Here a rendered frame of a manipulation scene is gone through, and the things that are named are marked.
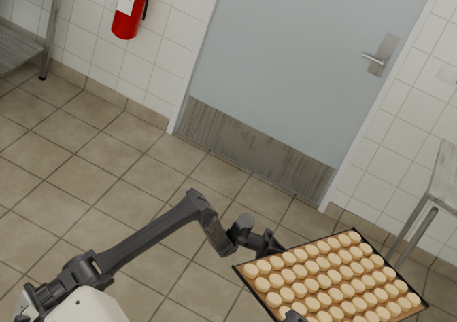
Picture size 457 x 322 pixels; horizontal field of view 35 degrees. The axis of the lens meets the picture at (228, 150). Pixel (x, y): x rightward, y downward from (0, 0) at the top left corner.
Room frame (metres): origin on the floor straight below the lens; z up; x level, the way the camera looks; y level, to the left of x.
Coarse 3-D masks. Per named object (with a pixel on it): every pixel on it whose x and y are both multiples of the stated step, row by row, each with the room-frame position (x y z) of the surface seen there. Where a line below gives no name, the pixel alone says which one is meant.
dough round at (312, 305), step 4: (308, 300) 1.66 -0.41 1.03; (312, 300) 1.67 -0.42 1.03; (316, 300) 1.68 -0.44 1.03; (304, 304) 1.65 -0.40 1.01; (308, 304) 1.65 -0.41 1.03; (312, 304) 1.65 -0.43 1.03; (316, 304) 1.66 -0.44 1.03; (308, 308) 1.64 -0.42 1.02; (312, 308) 1.64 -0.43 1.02; (316, 308) 1.65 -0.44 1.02
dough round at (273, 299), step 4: (272, 292) 1.63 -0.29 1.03; (268, 296) 1.61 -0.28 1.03; (272, 296) 1.62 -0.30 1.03; (276, 296) 1.62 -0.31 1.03; (268, 300) 1.60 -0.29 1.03; (272, 300) 1.60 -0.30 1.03; (276, 300) 1.61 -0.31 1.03; (280, 300) 1.61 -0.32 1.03; (268, 304) 1.59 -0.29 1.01; (272, 304) 1.59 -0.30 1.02; (276, 304) 1.59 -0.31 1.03
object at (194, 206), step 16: (192, 192) 1.53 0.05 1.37; (176, 208) 1.48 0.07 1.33; (192, 208) 1.49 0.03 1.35; (208, 208) 1.51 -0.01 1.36; (160, 224) 1.43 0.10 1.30; (176, 224) 1.45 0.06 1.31; (128, 240) 1.38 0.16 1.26; (144, 240) 1.38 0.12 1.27; (160, 240) 1.43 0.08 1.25; (80, 256) 1.31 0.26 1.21; (96, 256) 1.32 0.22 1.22; (112, 256) 1.33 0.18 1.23; (128, 256) 1.34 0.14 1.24; (112, 272) 1.31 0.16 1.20; (96, 288) 1.25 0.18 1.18
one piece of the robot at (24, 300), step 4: (24, 292) 1.17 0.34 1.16; (20, 296) 1.17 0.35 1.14; (24, 296) 1.16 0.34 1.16; (28, 296) 1.17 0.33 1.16; (20, 300) 1.17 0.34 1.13; (24, 300) 1.16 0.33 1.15; (28, 300) 1.15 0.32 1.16; (16, 304) 1.17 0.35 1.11; (20, 304) 1.16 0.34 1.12; (24, 304) 1.15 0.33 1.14; (28, 304) 1.15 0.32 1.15; (32, 304) 1.15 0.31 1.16; (16, 308) 1.16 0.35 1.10; (20, 308) 1.16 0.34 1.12; (16, 312) 1.16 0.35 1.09; (20, 312) 1.15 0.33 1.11; (12, 316) 1.16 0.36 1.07; (12, 320) 1.16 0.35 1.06
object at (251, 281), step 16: (320, 240) 2.00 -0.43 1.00; (320, 256) 1.92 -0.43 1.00; (368, 256) 2.03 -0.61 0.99; (240, 272) 1.68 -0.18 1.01; (272, 272) 1.74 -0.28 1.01; (320, 272) 1.84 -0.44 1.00; (368, 272) 1.94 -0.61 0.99; (272, 288) 1.67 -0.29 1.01; (320, 288) 1.76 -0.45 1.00; (336, 288) 1.79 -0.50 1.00; (288, 304) 1.63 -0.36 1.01; (336, 304) 1.72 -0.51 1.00; (384, 304) 1.81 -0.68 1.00
